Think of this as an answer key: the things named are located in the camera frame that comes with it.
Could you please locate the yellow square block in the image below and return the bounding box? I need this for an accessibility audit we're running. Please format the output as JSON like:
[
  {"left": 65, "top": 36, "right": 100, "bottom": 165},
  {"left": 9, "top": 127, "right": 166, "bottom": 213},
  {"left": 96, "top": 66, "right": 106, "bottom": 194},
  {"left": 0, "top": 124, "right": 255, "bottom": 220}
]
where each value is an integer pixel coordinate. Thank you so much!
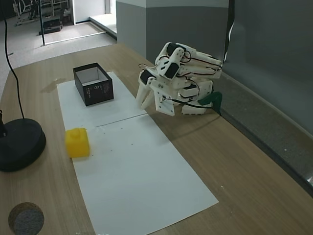
[{"left": 64, "top": 127, "right": 91, "bottom": 159}]

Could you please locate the dark brown open box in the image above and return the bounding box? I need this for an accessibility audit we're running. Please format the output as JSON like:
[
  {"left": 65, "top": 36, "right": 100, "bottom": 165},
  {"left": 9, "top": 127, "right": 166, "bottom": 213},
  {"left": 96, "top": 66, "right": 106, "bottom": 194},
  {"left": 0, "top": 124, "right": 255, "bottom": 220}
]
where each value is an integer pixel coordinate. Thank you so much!
[{"left": 72, "top": 62, "right": 115, "bottom": 107}]

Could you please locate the green table clamp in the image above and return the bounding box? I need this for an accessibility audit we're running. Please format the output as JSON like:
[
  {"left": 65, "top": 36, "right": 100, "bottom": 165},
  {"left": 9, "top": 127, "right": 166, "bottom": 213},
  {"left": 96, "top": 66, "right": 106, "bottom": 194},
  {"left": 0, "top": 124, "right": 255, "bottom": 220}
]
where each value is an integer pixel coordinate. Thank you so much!
[{"left": 197, "top": 91, "right": 224, "bottom": 115}]

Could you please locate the clear tape strip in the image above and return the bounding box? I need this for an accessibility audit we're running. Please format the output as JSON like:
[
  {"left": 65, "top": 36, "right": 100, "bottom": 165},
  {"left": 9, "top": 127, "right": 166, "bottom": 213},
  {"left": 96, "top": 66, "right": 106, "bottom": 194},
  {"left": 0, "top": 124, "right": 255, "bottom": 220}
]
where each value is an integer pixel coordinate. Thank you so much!
[{"left": 40, "top": 78, "right": 67, "bottom": 94}]

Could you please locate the black case on floor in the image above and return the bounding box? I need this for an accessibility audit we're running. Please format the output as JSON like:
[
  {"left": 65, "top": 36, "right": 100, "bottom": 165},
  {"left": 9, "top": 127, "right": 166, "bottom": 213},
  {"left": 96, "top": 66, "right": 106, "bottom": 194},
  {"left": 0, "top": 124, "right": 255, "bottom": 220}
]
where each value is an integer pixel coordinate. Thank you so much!
[{"left": 42, "top": 19, "right": 63, "bottom": 34}]

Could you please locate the black metal pole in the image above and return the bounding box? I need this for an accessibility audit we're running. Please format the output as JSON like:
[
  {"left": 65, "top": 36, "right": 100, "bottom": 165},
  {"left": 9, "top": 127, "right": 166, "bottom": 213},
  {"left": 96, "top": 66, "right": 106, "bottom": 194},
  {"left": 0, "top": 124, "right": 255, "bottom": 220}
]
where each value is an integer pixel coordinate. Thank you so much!
[{"left": 36, "top": 0, "right": 48, "bottom": 47}]

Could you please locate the black round stand base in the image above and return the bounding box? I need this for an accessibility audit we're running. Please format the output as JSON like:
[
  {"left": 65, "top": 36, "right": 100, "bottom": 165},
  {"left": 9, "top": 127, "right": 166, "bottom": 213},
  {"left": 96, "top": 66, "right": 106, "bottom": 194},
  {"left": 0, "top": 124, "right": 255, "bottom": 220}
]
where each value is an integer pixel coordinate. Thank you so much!
[{"left": 0, "top": 110, "right": 47, "bottom": 173}]

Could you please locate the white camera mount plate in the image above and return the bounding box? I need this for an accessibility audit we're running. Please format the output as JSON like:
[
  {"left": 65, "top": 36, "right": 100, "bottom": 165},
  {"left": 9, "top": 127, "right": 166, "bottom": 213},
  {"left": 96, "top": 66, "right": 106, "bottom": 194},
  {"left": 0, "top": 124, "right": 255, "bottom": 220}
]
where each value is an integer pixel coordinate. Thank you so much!
[{"left": 152, "top": 82, "right": 176, "bottom": 118}]

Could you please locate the black camera cable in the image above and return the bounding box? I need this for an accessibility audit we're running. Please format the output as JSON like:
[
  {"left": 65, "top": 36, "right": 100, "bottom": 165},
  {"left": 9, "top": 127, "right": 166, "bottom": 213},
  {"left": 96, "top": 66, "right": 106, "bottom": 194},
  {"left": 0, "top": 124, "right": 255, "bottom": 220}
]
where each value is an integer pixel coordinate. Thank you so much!
[{"left": 160, "top": 96, "right": 222, "bottom": 117}]

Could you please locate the black stand cable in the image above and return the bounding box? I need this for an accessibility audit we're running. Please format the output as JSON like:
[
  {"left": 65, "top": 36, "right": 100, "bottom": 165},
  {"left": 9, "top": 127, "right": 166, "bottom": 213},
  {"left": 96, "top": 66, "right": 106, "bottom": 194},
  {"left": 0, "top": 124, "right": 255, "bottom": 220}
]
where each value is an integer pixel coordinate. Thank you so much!
[{"left": 0, "top": 0, "right": 26, "bottom": 120}]

